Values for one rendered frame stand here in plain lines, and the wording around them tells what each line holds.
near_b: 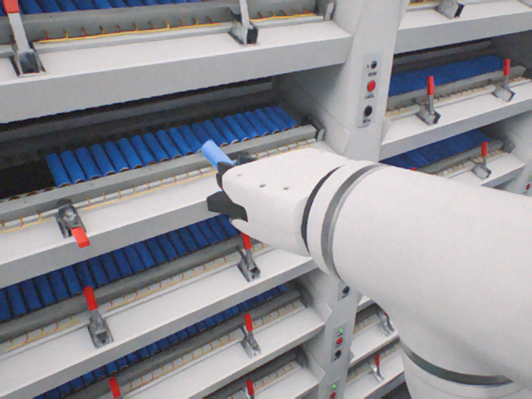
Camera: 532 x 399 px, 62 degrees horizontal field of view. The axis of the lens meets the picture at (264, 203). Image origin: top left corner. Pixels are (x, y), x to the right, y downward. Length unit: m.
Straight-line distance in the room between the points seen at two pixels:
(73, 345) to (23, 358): 0.07
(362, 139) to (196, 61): 0.35
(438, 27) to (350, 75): 0.21
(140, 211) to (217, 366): 0.41
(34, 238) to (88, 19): 0.27
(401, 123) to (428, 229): 0.71
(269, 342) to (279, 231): 0.67
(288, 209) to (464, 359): 0.13
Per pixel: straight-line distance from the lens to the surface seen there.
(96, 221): 0.62
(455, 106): 1.07
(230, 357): 0.93
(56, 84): 0.53
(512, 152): 1.41
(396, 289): 0.24
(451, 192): 0.24
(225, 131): 0.74
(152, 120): 0.74
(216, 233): 0.83
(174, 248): 0.82
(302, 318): 1.01
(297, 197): 0.29
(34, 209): 0.63
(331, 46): 0.70
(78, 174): 0.66
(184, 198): 0.64
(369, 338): 1.27
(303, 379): 1.16
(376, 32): 0.75
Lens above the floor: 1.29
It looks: 31 degrees down
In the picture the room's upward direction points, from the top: straight up
